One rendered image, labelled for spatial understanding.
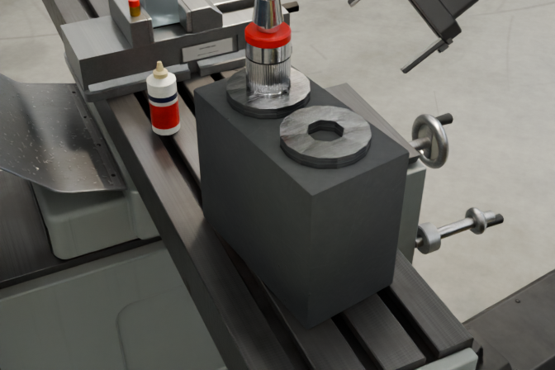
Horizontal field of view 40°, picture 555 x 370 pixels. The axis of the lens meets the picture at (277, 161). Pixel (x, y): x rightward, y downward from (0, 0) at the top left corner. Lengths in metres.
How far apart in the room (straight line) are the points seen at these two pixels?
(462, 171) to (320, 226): 1.89
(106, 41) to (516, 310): 0.79
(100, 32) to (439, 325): 0.69
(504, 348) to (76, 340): 0.69
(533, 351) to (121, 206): 0.68
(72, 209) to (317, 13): 2.46
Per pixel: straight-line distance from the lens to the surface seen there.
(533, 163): 2.68
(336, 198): 0.71
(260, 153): 0.74
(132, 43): 1.17
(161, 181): 1.01
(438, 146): 1.56
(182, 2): 1.20
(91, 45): 1.19
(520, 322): 1.33
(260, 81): 0.78
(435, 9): 0.95
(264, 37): 0.76
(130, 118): 1.14
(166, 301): 1.33
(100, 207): 1.16
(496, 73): 3.15
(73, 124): 1.26
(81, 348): 1.34
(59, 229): 1.17
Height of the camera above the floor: 1.56
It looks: 38 degrees down
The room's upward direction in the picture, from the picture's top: straight up
